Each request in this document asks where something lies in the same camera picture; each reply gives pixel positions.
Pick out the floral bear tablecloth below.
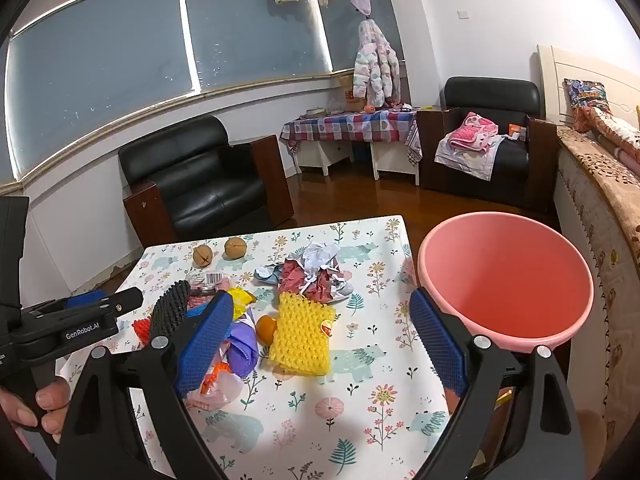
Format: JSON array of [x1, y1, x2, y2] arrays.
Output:
[[55, 215, 451, 480]]

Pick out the orange peel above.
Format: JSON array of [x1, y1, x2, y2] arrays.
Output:
[[255, 314, 279, 346]]

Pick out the red white crumpled paper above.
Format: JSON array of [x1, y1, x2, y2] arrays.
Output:
[[277, 257, 353, 306]]

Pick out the orange white plastic wrapper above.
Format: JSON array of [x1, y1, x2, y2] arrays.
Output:
[[187, 362, 243, 411]]

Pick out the person's left hand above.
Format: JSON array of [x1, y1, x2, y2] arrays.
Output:
[[0, 379, 71, 433]]

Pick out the blue white wrapper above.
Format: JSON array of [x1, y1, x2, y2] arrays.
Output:
[[253, 264, 286, 286]]

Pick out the orange floral quilt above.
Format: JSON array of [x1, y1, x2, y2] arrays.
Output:
[[585, 105, 640, 176]]

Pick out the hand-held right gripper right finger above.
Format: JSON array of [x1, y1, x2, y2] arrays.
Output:
[[409, 287, 586, 480]]

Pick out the clear red-printed snack wrapper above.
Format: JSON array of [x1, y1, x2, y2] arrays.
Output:
[[185, 271, 233, 311]]

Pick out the cardboard box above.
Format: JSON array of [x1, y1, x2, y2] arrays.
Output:
[[337, 72, 368, 112]]

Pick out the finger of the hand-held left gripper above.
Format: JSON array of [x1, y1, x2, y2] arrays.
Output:
[[12, 287, 144, 361], [64, 289, 108, 310]]

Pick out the grey window blind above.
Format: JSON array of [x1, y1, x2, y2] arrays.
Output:
[[5, 0, 201, 181], [182, 0, 333, 88], [320, 0, 403, 73]]

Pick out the purple wrapper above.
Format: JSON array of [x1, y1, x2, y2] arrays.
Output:
[[222, 322, 259, 380]]

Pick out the yellow foam fruit net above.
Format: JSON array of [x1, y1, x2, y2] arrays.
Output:
[[268, 291, 337, 376]]

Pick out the cream bed headboard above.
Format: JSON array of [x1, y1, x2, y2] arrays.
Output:
[[537, 44, 640, 126]]

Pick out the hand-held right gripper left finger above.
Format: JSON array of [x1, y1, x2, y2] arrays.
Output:
[[55, 290, 236, 480]]

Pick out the black leather armchair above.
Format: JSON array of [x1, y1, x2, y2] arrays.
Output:
[[416, 76, 558, 211], [118, 115, 295, 248]]

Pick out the white printed cloth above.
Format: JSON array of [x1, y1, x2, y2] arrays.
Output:
[[434, 135, 518, 182]]

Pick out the white side cabinet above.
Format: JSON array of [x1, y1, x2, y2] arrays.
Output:
[[295, 140, 353, 177], [369, 141, 420, 186]]

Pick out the side table with plaid cloth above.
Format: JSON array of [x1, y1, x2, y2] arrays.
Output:
[[279, 109, 423, 166]]

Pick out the colourful cartoon pillow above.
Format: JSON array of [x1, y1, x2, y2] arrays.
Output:
[[563, 78, 612, 133]]

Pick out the pink plastic bucket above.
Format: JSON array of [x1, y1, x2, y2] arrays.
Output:
[[417, 211, 595, 353]]

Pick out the pink folded clothes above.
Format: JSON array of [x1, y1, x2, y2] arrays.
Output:
[[447, 111, 501, 153]]

